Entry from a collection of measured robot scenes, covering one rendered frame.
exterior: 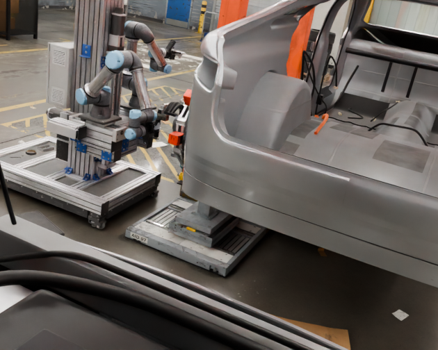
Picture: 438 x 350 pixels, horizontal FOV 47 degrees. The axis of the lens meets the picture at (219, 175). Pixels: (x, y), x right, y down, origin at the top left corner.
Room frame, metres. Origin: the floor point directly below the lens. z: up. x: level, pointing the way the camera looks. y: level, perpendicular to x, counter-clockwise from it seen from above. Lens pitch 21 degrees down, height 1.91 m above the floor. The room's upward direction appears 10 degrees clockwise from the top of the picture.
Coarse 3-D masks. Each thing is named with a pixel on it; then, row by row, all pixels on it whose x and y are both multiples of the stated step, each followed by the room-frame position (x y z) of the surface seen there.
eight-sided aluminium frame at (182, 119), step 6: (186, 108) 3.37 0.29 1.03; (180, 114) 3.33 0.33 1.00; (186, 114) 3.32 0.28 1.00; (180, 120) 3.29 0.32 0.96; (186, 120) 3.29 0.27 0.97; (180, 126) 3.32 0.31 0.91; (180, 132) 3.33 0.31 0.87; (180, 144) 3.28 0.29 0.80; (174, 150) 3.30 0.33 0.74; (180, 150) 3.28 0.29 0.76; (180, 156) 3.32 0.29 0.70; (180, 162) 3.41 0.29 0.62
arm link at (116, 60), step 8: (112, 56) 3.24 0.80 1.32; (120, 56) 3.24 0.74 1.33; (128, 56) 3.29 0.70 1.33; (112, 64) 3.23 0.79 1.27; (120, 64) 3.23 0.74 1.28; (128, 64) 3.29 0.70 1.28; (104, 72) 3.30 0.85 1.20; (112, 72) 3.27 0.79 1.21; (96, 80) 3.34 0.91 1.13; (104, 80) 3.32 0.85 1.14; (80, 88) 3.40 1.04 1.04; (88, 88) 3.38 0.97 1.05; (96, 88) 3.36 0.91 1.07; (80, 96) 3.38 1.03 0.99; (88, 96) 3.37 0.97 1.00; (96, 96) 3.40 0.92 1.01
